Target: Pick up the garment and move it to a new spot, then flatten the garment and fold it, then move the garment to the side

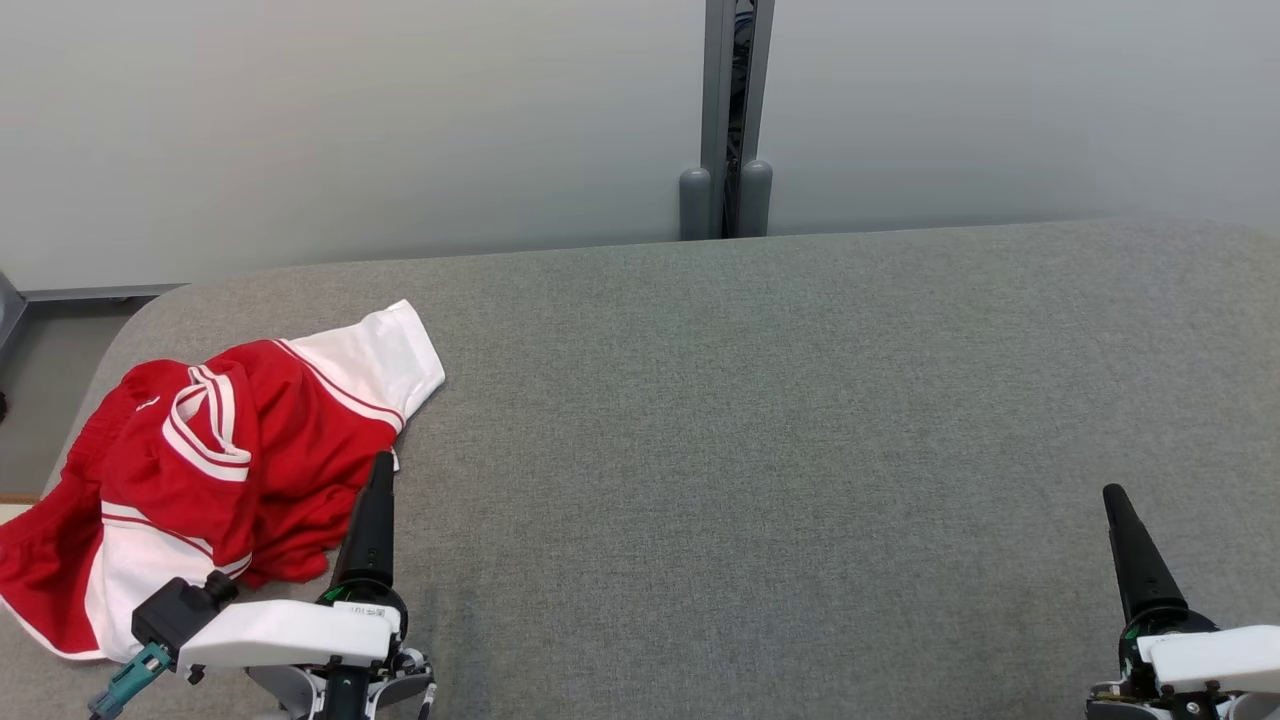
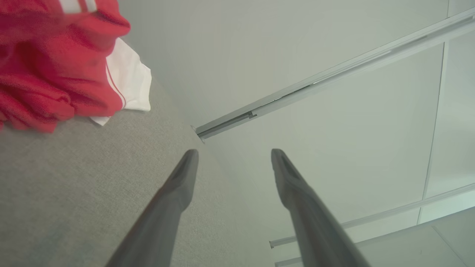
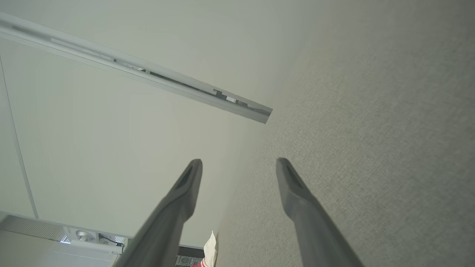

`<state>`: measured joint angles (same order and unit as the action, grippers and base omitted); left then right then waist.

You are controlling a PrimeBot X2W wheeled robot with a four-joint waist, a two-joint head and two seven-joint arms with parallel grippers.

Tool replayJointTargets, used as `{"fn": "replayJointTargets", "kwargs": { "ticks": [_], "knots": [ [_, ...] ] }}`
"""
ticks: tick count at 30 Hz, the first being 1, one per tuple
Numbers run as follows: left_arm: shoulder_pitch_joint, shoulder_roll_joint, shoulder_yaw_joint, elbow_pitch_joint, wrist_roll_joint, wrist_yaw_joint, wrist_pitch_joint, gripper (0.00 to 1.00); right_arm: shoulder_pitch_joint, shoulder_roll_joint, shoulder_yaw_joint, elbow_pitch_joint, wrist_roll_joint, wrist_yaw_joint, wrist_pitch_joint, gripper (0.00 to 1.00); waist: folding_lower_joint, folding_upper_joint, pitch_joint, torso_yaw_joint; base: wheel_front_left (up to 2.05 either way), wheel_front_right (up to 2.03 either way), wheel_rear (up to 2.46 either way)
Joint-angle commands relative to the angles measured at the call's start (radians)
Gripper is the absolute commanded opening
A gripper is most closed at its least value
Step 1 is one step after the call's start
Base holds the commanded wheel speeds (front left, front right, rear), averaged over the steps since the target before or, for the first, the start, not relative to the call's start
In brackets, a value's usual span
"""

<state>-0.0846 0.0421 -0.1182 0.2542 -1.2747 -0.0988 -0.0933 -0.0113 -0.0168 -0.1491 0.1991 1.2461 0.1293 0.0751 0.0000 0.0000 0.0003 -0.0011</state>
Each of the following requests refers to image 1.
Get grey wall base rail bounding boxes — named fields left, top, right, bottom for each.
left=20, top=283, right=191, bottom=303

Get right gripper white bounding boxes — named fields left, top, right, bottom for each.
left=1103, top=484, right=1280, bottom=696

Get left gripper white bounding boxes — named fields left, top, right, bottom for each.
left=178, top=452, right=409, bottom=669

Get red shorts white trim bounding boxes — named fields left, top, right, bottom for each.
left=0, top=358, right=201, bottom=661

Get grey cylindrical post foot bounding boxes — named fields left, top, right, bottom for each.
left=680, top=167, right=713, bottom=241
left=738, top=160, right=773, bottom=238

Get grey partition post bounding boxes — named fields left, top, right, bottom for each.
left=700, top=0, right=776, bottom=241

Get red basketball jersey white sleeves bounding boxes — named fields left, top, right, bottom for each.
left=85, top=299, right=447, bottom=663

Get teal cable connector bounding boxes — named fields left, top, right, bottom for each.
left=88, top=643, right=173, bottom=720

